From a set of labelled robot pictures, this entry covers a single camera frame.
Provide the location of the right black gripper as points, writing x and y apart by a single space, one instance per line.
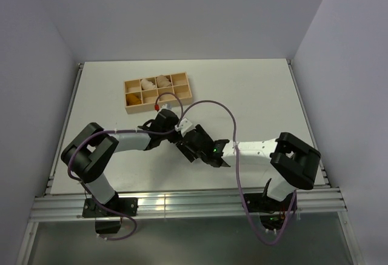
185 151

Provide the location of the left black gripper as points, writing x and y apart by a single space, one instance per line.
174 139

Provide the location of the wooden compartment tray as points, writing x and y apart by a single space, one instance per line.
179 92

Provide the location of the mustard yellow sock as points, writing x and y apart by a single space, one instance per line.
132 99

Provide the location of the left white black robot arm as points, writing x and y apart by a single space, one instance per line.
89 153

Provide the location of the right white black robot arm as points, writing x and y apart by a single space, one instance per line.
295 161

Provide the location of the beige rolled sock left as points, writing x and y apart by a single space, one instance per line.
147 85

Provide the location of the beige rolled sock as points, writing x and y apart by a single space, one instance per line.
147 85
163 81

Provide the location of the beige rolled sock right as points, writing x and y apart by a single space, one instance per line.
163 81

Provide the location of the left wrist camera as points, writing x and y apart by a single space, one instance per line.
159 107

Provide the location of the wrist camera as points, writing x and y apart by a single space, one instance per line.
159 107
184 126

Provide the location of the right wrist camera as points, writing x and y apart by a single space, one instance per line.
184 126

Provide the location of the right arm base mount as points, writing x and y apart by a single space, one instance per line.
273 210

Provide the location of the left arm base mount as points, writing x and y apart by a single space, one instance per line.
109 217

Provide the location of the aluminium rail frame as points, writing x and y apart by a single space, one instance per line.
252 98

